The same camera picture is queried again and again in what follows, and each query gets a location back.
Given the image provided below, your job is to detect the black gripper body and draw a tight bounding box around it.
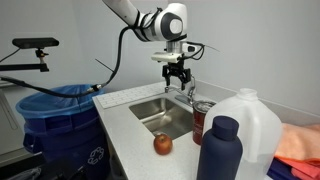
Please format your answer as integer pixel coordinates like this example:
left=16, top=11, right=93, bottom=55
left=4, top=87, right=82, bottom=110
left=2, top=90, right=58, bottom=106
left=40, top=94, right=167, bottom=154
left=162, top=61, right=192, bottom=81

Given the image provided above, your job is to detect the chrome tap faucet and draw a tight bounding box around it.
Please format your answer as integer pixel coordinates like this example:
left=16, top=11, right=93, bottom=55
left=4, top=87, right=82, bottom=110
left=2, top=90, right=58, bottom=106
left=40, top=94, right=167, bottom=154
left=164, top=75, right=198, bottom=106

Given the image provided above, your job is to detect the stainless steel sink basin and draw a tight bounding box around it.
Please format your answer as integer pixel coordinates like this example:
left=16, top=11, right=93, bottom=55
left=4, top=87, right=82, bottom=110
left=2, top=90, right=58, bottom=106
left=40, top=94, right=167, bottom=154
left=128, top=96, right=201, bottom=141

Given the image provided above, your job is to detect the white brick tile mat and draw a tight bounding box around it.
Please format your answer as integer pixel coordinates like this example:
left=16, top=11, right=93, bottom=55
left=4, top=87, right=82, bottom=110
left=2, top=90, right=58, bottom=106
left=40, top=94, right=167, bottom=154
left=96, top=81, right=183, bottom=110

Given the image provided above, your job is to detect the red tumbler with steel lid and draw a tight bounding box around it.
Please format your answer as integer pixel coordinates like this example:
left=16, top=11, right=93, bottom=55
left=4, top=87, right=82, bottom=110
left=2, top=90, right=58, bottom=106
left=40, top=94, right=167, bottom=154
left=191, top=99, right=217, bottom=146

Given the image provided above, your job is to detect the red apple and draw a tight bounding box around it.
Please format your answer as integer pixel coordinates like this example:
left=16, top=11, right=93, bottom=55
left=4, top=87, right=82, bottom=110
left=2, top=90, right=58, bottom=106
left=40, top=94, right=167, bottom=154
left=153, top=132, right=174, bottom=156

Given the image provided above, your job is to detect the navy blue water bottle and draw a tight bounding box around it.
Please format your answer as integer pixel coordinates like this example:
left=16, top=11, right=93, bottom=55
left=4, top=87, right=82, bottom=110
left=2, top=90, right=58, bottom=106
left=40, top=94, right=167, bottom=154
left=196, top=115, right=244, bottom=180

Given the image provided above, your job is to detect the translucent plastic gallon jug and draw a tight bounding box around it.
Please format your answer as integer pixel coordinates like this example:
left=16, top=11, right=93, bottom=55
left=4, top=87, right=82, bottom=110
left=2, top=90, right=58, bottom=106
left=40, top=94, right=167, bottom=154
left=202, top=87, right=283, bottom=180

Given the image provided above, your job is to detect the blue recycling bin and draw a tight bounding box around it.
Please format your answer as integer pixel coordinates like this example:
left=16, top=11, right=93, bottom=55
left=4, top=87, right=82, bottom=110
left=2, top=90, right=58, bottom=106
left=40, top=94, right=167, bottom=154
left=22, top=105, right=112, bottom=180

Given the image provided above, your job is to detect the blue bin liner bag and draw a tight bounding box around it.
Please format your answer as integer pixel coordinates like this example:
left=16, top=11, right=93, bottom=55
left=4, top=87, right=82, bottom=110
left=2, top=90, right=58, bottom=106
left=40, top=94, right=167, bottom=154
left=15, top=83, right=106, bottom=122

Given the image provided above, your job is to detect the peach cloth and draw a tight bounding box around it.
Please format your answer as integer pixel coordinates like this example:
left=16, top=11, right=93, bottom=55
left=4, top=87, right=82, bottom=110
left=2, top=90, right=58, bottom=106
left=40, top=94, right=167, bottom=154
left=274, top=122, right=320, bottom=163

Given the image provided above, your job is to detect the red-orange cloth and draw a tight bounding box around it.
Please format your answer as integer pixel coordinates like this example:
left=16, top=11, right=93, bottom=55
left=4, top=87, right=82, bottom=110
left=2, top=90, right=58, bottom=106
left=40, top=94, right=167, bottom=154
left=274, top=155, right=320, bottom=180

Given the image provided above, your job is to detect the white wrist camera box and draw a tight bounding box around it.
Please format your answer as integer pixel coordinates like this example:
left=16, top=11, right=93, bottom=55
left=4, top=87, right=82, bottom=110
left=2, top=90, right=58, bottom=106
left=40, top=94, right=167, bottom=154
left=150, top=51, right=184, bottom=65

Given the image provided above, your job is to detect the thin black camera cable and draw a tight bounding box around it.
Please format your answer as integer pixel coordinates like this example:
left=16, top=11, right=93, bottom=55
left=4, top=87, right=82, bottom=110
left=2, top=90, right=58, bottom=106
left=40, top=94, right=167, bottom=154
left=184, top=41, right=222, bottom=62

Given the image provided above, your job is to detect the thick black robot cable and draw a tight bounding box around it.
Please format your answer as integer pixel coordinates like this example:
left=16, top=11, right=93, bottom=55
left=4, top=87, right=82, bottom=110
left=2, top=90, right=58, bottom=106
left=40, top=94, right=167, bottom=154
left=0, top=25, right=135, bottom=100

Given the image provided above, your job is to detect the black camera bar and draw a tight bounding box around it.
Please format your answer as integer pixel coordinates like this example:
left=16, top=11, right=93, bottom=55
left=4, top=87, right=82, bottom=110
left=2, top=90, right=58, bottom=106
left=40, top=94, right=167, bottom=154
left=11, top=36, right=61, bottom=50

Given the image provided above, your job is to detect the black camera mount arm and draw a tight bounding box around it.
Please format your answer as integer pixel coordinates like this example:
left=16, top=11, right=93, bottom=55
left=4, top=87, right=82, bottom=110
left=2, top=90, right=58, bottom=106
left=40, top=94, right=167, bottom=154
left=0, top=48, right=51, bottom=73

